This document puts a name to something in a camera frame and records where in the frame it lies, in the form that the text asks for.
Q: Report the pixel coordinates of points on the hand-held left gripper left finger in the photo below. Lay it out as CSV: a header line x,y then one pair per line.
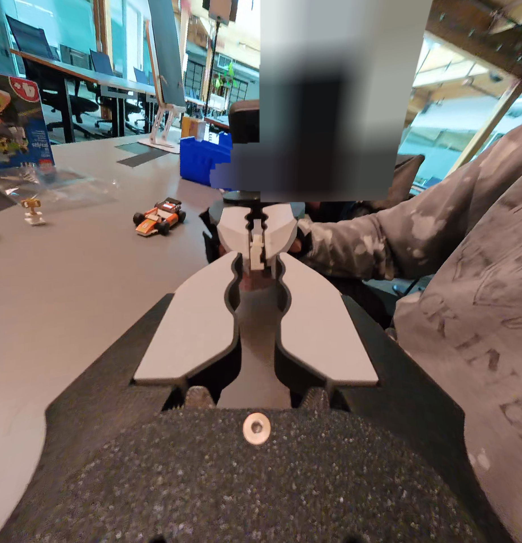
x,y
189,335

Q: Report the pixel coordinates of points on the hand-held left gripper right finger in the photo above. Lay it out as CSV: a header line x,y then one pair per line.
x,y
329,335

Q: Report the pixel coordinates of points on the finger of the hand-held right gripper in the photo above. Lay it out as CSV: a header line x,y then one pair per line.
x,y
282,225
235,227

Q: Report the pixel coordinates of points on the small white lego piece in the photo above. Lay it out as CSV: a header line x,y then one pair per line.
x,y
257,250

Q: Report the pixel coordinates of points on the orange lego race car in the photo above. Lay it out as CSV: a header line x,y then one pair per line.
x,y
159,218

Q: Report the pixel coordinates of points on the person's right forearm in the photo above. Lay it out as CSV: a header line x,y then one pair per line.
x,y
380,237

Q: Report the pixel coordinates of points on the small tan lego piece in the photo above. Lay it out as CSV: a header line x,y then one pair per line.
x,y
33,212

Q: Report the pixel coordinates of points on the blue lego set box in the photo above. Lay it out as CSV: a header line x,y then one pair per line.
x,y
19,127

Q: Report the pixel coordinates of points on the orange cardboard box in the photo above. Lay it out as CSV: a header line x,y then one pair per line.
x,y
191,127

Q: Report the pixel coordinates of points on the blue plastic bin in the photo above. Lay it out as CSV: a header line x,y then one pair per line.
x,y
201,165

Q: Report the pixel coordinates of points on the white display stand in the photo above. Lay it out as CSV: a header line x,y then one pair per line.
x,y
163,140

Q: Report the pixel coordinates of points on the tall black panel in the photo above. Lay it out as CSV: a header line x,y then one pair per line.
x,y
166,51

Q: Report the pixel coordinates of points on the studio light panel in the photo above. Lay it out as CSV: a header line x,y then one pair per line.
x,y
220,8

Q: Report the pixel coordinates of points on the long wooden office desk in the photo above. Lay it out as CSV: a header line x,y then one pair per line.
x,y
83,76

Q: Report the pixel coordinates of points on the clear plastic bag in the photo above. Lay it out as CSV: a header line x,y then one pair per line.
x,y
66,187

